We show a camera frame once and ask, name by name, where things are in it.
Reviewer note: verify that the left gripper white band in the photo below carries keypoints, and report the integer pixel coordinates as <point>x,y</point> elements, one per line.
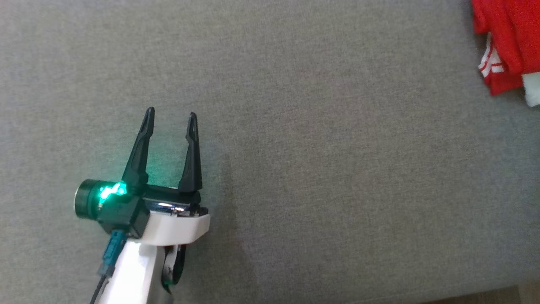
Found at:
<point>177,223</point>

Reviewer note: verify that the red white sports jersey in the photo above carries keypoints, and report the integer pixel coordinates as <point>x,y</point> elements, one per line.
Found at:
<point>514,38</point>

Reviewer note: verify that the left robot arm silver white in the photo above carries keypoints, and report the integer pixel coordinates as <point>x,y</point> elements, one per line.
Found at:
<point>135,274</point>

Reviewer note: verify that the grey fabric sofa seat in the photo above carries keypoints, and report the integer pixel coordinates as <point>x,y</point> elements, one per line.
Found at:
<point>337,169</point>

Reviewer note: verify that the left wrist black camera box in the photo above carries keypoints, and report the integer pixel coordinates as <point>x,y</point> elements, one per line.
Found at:
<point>118,211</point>

